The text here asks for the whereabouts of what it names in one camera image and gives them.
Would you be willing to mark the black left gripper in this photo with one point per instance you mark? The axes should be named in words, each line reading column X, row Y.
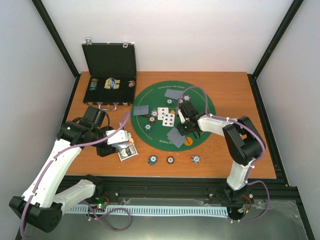
column 105, row 151

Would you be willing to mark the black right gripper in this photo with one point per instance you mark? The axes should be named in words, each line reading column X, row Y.
column 182, row 130

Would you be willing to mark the face-down cards bottom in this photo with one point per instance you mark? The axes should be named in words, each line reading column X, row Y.
column 175, row 137

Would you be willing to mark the face-down cards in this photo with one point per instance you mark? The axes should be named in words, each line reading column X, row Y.
column 173, row 94
column 175, row 137
column 141, row 110

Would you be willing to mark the face-up club card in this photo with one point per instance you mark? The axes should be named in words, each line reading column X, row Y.
column 162, row 113
column 168, row 120

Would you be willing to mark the purple chip top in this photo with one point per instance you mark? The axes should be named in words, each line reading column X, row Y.
column 186, row 98

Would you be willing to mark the teal chip top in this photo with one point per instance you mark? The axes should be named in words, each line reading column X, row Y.
column 170, row 101

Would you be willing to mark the face-down cards top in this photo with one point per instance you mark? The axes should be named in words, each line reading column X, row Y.
column 173, row 94

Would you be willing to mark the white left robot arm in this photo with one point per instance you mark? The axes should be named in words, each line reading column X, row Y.
column 40, row 205

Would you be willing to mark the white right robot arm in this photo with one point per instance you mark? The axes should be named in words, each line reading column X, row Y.
column 244, row 143

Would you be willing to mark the orange big blind button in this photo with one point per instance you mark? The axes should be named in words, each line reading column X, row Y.
column 188, row 141

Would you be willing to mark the blue card box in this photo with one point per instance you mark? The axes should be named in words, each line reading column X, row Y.
column 129, row 152

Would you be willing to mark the purple chip stack on table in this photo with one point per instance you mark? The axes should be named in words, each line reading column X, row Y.
column 196, row 159

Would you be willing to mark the green round poker mat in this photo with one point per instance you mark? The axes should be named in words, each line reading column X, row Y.
column 154, row 97

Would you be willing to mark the brown chip stack on table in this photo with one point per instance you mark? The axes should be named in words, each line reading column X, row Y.
column 170, row 160

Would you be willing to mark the teal chip stack on table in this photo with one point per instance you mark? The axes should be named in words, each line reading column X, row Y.
column 152, row 160

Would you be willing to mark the yellow card box in case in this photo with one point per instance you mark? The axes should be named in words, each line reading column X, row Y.
column 112, row 84

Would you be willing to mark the chip row in case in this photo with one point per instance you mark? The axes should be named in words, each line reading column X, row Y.
column 93, row 84

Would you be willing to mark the red chip in case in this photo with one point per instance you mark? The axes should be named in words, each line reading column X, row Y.
column 131, row 84

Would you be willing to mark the black poker chip case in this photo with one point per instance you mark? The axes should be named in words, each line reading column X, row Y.
column 113, row 73

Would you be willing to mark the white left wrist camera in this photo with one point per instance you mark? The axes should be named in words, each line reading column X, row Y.
column 117, row 138

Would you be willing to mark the light blue cable duct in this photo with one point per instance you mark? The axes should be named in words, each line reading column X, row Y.
column 163, row 211

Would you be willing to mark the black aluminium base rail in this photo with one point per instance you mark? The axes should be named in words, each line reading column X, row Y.
column 209, row 190

